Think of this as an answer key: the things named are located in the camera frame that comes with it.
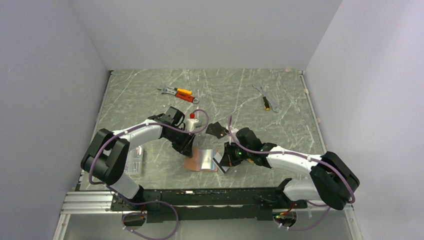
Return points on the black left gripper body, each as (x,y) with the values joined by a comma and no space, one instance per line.
(180,140)

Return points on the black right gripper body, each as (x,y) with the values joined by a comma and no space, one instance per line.
(236,154)

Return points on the brown leather card holder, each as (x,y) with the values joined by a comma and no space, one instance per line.
(193,163)

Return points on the silver magnetic stripe card stack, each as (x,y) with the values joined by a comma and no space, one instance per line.
(206,160)

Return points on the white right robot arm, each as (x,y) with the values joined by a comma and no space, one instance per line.
(328,178)

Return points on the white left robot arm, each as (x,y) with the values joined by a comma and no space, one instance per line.
(107,154)

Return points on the black VIP card stack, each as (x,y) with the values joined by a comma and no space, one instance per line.
(216,130)

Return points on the red orange adjustable wrench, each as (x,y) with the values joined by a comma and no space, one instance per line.
(180,93)

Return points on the clear plastic screw box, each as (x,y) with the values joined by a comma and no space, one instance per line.
(134,161)

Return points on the silver open end wrench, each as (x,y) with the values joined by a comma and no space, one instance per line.
(273,105)

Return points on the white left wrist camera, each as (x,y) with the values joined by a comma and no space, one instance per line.
(192,123)

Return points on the yellow handled screwdriver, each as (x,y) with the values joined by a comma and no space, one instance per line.
(266,103)

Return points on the aluminium frame rail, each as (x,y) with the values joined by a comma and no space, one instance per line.
(87,202)

